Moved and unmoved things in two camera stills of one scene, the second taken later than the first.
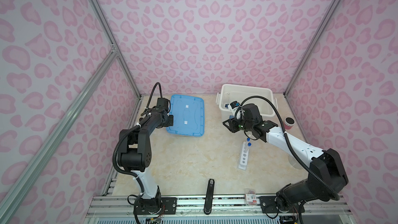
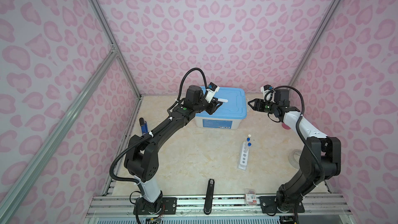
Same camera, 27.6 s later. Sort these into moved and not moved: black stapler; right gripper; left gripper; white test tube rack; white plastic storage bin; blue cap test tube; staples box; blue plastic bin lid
Moved: left gripper; white plastic storage bin; right gripper; blue plastic bin lid
Not moved: blue cap test tube; black stapler; staples box; white test tube rack
